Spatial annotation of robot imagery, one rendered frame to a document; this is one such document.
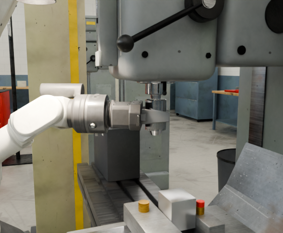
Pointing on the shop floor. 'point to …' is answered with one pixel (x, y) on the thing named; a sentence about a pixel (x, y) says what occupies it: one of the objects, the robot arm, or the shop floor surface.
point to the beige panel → (57, 197)
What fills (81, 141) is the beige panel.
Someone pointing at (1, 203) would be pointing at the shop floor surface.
